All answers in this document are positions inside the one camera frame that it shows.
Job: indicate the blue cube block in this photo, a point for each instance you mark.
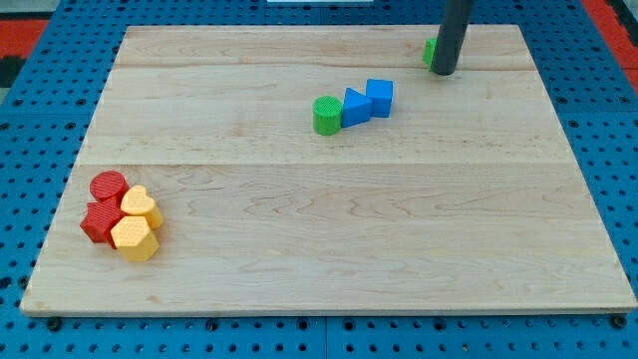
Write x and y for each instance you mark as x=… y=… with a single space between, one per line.
x=381 y=93

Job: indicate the green star block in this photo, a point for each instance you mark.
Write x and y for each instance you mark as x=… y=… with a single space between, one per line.
x=429 y=51

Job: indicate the red star block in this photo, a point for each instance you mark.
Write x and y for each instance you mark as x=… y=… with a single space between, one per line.
x=100 y=219

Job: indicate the green cylinder block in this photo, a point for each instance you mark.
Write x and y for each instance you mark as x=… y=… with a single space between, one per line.
x=327 y=115

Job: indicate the blue triangle block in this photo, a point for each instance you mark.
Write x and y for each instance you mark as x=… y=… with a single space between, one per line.
x=356 y=108

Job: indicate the light wooden board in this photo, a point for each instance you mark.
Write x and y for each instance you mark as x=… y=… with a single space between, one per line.
x=467 y=200

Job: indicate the yellow heart block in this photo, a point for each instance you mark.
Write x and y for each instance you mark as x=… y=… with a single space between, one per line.
x=137 y=202

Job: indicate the yellow hexagon block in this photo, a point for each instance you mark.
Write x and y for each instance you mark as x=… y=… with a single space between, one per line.
x=134 y=239

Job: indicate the red cylinder block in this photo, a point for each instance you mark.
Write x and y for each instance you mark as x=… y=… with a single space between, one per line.
x=108 y=184

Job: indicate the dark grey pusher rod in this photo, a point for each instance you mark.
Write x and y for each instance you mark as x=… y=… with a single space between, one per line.
x=451 y=36

